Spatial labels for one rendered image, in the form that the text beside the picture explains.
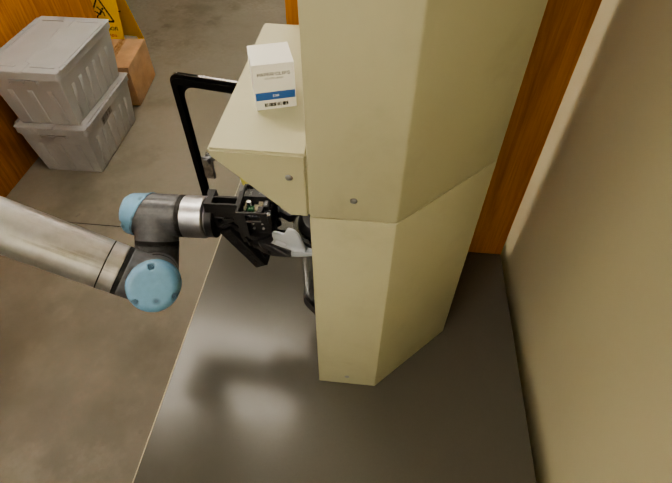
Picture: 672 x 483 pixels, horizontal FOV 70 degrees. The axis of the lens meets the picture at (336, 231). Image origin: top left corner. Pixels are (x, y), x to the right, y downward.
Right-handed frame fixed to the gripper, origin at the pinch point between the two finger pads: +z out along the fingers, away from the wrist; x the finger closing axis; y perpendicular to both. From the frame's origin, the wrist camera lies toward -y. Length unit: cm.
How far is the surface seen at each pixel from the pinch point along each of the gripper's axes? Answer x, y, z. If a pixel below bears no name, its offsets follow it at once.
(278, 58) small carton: -4.3, 34.2, -2.9
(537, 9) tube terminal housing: -1.5, 38.9, 25.5
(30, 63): 147, -50, -167
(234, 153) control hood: -14.2, 28.0, -6.9
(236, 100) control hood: -4.3, 28.5, -9.1
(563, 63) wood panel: 22.8, 19.8, 38.8
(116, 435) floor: 0, -120, -86
